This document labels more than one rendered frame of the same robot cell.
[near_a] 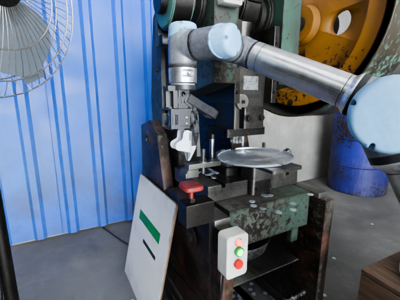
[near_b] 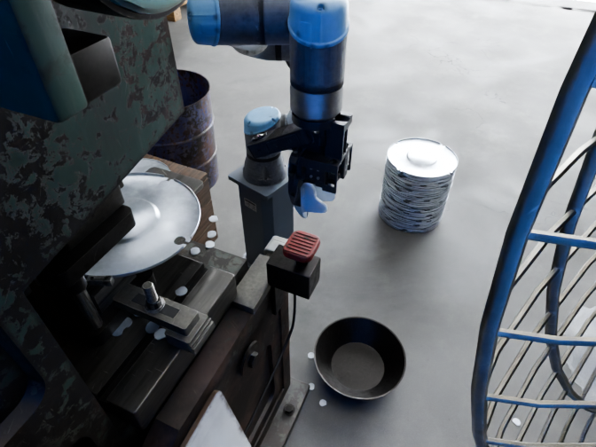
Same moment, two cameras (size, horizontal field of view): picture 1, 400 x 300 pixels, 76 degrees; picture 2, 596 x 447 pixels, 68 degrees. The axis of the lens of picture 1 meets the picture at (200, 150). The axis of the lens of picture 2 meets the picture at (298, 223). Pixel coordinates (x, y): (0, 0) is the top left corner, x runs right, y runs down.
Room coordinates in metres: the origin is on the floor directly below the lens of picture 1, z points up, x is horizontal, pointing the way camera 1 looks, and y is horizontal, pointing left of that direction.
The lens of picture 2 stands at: (1.09, 0.49, 1.36)
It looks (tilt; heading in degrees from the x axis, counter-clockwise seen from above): 43 degrees down; 232
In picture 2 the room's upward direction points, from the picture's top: straight up
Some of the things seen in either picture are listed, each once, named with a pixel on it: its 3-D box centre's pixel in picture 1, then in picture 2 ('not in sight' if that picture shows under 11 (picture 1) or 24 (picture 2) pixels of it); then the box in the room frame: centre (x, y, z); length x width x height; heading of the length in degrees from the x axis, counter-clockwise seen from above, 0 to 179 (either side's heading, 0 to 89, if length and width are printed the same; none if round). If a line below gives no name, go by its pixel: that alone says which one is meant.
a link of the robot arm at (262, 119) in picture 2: not in sight; (264, 130); (0.42, -0.55, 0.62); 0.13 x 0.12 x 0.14; 143
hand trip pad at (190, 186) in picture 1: (190, 195); (301, 256); (0.73, 0.03, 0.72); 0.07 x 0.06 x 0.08; 28
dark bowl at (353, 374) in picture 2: not in sight; (358, 360); (0.47, 0.01, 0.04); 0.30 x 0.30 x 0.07
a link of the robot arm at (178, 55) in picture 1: (183, 46); (317, 40); (0.71, 0.04, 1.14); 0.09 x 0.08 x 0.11; 53
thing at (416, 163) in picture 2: not in sight; (421, 157); (-0.26, -0.41, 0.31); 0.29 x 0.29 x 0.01
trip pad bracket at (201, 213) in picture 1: (196, 225); (293, 286); (0.73, 0.01, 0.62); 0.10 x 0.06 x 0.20; 118
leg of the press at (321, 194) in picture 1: (258, 200); not in sight; (1.34, -0.32, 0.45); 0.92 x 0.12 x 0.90; 28
